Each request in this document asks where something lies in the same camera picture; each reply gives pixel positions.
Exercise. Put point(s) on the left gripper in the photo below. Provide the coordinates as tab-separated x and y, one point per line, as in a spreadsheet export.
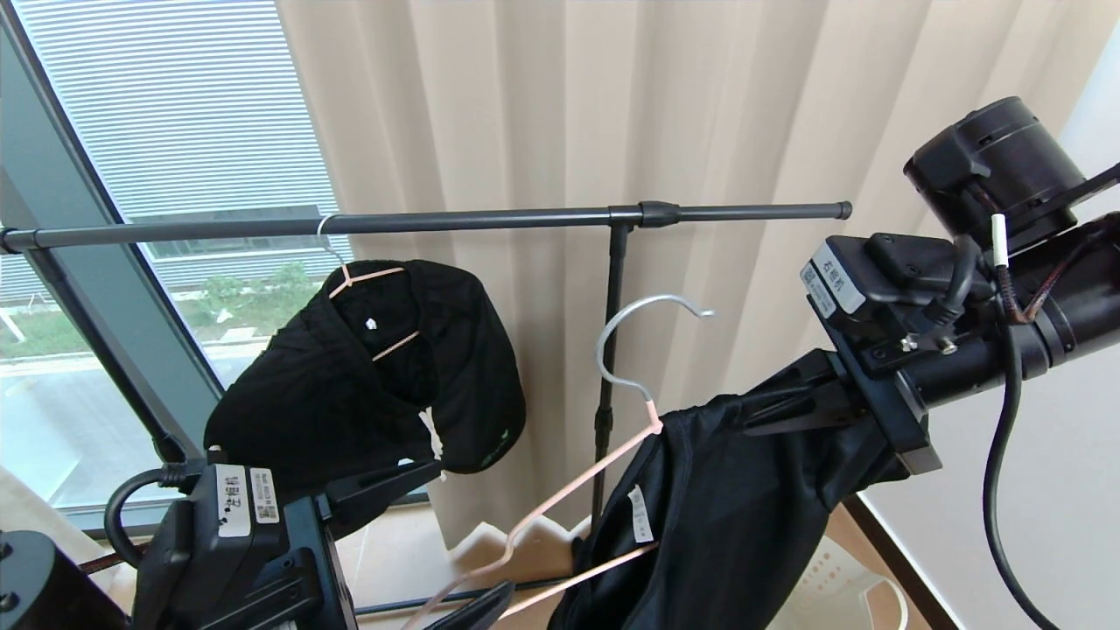
315	577

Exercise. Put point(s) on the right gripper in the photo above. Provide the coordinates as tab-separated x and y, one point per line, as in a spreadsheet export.
962	367

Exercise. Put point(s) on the black garment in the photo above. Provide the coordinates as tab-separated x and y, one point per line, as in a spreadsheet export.
744	525

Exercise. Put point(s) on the pink clothes hanger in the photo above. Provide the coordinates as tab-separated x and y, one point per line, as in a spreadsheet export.
376	275
569	488

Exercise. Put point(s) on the black shorts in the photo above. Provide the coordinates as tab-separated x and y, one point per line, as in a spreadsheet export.
306	411

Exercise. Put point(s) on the white laundry basket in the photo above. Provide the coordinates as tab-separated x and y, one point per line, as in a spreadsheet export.
831	577

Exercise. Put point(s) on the black clothes rack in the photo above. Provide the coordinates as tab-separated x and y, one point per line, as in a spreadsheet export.
437	219

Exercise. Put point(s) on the beige curtain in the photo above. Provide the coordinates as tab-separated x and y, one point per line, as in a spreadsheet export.
35	516
700	105

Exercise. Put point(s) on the window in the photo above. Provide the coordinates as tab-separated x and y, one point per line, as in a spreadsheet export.
175	87

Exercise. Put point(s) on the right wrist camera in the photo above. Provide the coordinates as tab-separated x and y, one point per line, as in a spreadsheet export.
901	271

